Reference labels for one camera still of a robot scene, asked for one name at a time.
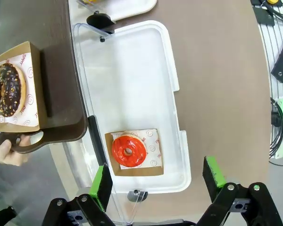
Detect black rounded chair part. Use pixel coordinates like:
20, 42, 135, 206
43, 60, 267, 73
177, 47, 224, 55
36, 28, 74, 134
0, 206, 17, 226

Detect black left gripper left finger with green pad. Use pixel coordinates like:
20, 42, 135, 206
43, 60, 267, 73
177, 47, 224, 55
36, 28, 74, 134
42, 162, 118, 226

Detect black lid hinge knob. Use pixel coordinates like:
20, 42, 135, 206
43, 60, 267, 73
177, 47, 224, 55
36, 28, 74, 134
86, 11, 117, 43
127, 189, 149, 203

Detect clear plastic display lid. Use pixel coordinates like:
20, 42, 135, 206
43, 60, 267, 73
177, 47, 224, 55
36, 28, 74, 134
72, 22, 149, 224

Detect brown plastic serving tray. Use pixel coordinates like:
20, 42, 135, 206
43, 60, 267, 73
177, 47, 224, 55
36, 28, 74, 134
0, 43, 89, 154

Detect large white plastic display tray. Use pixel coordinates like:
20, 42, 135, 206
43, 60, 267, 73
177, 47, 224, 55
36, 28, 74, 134
70, 20, 192, 194

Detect red glazed donut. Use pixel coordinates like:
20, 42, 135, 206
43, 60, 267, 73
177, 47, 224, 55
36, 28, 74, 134
112, 135, 147, 168

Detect cardboard tray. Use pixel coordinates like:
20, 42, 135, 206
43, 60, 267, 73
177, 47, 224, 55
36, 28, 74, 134
0, 41, 42, 134
105, 128, 165, 177

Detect black cable bundle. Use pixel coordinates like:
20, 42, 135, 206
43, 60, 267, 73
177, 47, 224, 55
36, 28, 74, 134
268, 96, 283, 167

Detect small black bracket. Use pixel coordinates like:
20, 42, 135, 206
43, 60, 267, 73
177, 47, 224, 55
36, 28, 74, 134
251, 5, 275, 26

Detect printed paper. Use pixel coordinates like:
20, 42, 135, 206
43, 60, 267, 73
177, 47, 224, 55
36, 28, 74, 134
0, 53, 36, 128
110, 129, 161, 170

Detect person's hand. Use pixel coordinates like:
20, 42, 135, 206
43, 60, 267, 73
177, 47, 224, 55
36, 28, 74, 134
0, 135, 32, 167

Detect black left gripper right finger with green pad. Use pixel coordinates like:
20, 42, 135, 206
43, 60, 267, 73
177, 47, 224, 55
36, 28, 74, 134
198, 155, 283, 226

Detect white slotted base plate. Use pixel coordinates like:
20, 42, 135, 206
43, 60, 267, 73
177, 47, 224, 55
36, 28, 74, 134
258, 0, 283, 165

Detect chocolate donut with nut bits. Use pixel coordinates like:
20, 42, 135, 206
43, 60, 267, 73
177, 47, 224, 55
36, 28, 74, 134
0, 62, 26, 118

